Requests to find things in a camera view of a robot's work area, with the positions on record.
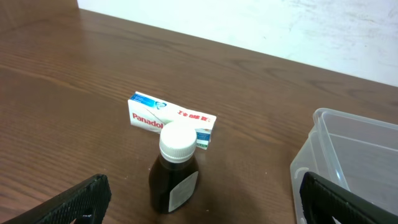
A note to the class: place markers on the brown bottle white cap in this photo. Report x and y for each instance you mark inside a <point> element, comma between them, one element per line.
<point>174,174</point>

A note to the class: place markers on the white blue Panadol box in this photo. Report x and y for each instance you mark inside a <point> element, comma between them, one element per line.
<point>152,114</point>

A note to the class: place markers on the clear plastic container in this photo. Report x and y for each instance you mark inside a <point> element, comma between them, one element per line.
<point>357,153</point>

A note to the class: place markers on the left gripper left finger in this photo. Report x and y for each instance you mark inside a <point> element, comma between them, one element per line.
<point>86,202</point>

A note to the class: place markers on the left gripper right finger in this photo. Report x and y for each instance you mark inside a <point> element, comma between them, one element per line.
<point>324,202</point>

